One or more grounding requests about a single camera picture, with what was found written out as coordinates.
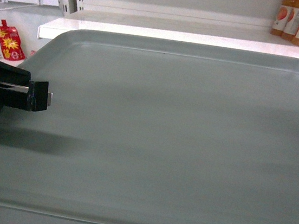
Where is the grey rectangular serving tray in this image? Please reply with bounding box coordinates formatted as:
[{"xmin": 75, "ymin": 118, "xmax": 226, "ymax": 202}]
[{"xmin": 0, "ymin": 30, "xmax": 299, "ymax": 224}]

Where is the orange juice bottle back row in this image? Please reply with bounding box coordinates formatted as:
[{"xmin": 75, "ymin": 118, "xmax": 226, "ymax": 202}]
[{"xmin": 281, "ymin": 0, "xmax": 299, "ymax": 41}]

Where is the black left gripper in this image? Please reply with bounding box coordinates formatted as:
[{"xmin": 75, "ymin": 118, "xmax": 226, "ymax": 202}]
[{"xmin": 0, "ymin": 61, "xmax": 52, "ymax": 112}]

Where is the red snack pouch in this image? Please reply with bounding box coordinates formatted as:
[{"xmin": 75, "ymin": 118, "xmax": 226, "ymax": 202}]
[{"xmin": 0, "ymin": 20, "xmax": 27, "ymax": 61}]

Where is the orange juice bottle far left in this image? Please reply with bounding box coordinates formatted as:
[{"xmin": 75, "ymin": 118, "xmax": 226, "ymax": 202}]
[{"xmin": 270, "ymin": 0, "xmax": 295, "ymax": 36}]

